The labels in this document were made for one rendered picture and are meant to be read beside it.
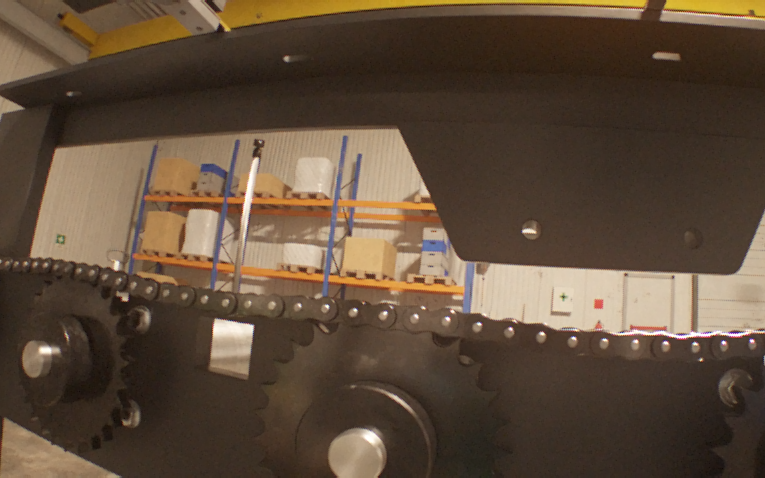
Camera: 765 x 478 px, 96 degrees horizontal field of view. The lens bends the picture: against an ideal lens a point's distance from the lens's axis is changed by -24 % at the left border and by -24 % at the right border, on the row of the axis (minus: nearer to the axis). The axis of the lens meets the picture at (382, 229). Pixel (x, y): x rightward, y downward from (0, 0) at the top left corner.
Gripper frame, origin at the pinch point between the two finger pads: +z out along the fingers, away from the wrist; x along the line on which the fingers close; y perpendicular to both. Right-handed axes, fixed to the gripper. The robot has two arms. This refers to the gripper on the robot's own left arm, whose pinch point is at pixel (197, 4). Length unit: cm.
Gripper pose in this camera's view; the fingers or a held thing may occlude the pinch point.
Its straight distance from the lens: 40.5
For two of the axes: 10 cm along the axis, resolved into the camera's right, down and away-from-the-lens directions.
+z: 2.4, 2.1, 9.5
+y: 9.6, 0.5, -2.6
